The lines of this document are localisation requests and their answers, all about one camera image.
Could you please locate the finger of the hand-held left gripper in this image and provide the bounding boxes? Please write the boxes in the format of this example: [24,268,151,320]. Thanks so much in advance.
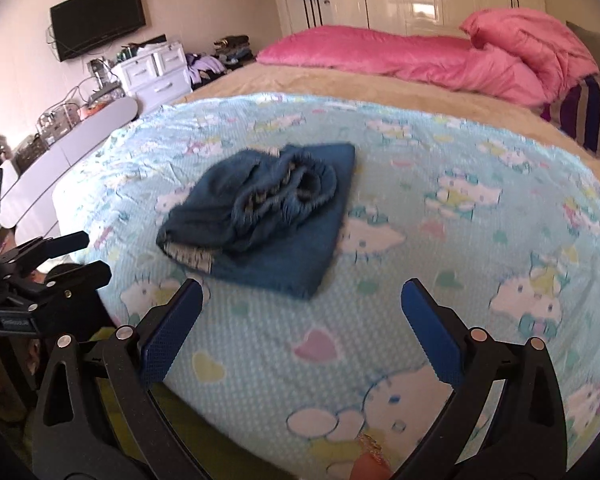
[12,260,113,311]
[0,231,90,267]

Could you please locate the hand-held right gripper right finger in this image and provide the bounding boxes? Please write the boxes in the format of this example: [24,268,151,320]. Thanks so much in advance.
[395,277,569,480]

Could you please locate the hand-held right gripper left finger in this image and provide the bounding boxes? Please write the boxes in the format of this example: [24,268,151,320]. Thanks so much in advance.
[30,277,216,480]

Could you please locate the blue pants with lace trim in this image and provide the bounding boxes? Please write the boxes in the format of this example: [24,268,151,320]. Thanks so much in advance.
[156,142,357,301]

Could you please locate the cartoon cat printed blanket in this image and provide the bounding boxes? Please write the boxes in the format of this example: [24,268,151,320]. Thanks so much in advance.
[52,92,600,480]

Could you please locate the white oval table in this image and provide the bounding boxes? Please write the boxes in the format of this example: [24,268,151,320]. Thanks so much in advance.
[0,96,140,242]

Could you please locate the person's green top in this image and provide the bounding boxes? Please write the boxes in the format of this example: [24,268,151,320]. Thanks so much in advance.
[147,385,301,480]

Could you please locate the clear plastic box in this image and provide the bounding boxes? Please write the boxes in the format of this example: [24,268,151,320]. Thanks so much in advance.
[36,105,82,142]

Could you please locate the white drawer unit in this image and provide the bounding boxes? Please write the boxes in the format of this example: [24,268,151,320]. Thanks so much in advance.
[111,40,191,106]

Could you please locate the purple clothes pile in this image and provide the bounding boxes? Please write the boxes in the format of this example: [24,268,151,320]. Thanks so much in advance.
[185,52,227,87]

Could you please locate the tan bed sheet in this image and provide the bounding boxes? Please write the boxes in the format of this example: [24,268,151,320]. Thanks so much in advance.
[180,59,600,181]

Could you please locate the pink duvet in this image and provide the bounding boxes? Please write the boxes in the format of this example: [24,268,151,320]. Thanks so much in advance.
[256,10,600,109]

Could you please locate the striped purple pillow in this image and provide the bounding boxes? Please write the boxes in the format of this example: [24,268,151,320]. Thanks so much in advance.
[540,75,600,167]

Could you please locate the dark folded clothes pile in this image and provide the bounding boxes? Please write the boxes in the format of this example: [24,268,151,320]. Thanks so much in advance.
[212,35,256,64]

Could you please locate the green cushion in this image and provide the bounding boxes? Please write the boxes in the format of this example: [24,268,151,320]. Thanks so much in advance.
[565,21,600,80]

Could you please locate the black wall television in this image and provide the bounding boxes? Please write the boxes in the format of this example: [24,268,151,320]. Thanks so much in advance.
[50,0,147,63]

